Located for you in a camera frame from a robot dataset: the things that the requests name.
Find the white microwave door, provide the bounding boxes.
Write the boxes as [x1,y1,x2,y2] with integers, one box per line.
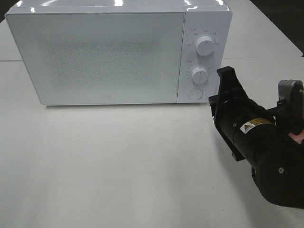
[7,13,184,105]

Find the pink round plate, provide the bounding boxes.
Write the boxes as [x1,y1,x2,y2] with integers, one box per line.
[288,130,304,144]

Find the upper white power knob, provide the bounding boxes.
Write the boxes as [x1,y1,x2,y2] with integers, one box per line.
[194,34,215,57]

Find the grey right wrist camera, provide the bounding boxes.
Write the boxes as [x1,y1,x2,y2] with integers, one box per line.
[278,80,304,106]

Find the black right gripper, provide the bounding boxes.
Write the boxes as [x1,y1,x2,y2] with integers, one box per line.
[209,66,278,162]

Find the white microwave oven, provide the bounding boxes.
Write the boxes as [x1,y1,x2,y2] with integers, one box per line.
[5,0,232,105]

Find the round white door button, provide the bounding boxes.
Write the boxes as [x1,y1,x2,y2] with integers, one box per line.
[188,89,203,100]

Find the lower white timer knob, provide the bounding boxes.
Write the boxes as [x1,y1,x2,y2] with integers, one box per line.
[191,66,209,84]

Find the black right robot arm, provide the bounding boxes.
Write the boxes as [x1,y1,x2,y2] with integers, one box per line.
[209,66,304,209]

